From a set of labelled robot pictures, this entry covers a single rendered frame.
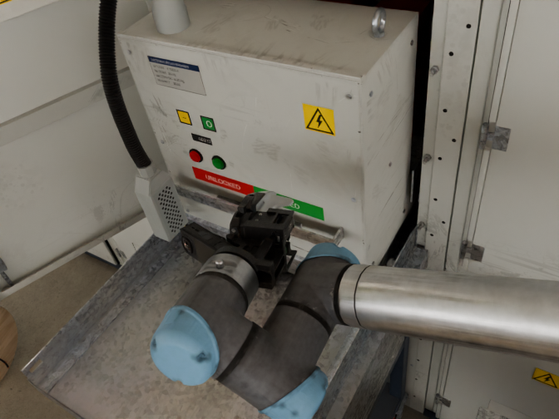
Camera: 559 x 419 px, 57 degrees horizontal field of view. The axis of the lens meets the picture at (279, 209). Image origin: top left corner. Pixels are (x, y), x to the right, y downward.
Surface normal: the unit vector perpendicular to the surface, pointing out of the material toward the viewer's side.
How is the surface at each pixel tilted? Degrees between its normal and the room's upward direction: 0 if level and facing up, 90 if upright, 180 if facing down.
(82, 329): 90
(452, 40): 90
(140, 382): 0
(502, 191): 90
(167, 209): 90
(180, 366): 74
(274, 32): 0
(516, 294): 22
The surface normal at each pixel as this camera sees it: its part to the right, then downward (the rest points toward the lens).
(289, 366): 0.44, -0.40
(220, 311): 0.51, -0.64
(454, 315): -0.64, -0.02
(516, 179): -0.51, 0.66
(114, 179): 0.59, 0.51
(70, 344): 0.84, 0.29
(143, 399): -0.14, -0.70
